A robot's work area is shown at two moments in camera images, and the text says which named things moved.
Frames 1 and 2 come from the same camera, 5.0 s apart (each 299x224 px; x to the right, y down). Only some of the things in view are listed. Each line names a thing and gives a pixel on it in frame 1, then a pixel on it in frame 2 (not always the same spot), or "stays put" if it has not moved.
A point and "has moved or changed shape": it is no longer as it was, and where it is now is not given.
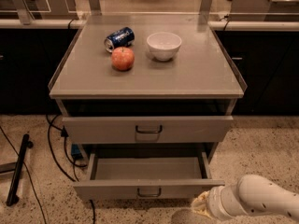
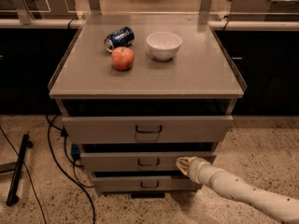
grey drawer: (146, 176) has moved or changed shape
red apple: (122, 58) stays put
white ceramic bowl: (163, 46) stays put
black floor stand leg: (12, 195) stays put
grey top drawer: (143, 129) stays put
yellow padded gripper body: (213, 200) to (194, 168)
